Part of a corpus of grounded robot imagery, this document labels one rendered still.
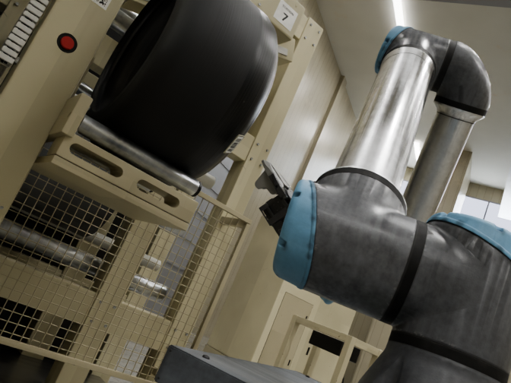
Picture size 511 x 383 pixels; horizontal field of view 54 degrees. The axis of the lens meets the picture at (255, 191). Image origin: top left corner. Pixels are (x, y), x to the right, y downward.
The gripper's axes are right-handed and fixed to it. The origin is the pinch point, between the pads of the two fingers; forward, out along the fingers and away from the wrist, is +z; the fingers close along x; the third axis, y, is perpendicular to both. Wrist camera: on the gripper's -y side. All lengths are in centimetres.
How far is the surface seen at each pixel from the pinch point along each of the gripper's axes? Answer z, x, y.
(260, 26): 30.2, 1.3, -17.2
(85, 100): 27.8, -28.9, 19.7
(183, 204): 2.2, -7.5, 21.8
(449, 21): 212, 817, -219
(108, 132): 22.6, -21.4, 22.7
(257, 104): 13.3, -1.2, -6.0
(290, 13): 56, 60, -24
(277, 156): 201, 836, 175
